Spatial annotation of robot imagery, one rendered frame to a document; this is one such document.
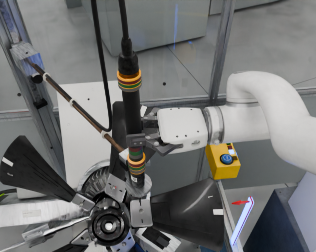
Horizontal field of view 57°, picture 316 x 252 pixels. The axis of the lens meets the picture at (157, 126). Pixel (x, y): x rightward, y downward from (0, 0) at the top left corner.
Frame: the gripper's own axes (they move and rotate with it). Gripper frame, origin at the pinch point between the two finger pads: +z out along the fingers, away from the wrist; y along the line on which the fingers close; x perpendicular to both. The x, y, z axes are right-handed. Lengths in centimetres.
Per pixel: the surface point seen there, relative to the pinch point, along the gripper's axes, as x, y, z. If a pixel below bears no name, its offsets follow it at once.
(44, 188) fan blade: -28.9, 7.5, 28.0
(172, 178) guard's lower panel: -126, 70, -25
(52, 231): -45, 1, 29
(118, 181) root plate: -27.9, 6.6, 6.1
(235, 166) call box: -48, 21, -39
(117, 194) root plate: -29.6, 3.3, 6.5
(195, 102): -57, 70, -34
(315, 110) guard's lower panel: -70, 70, -107
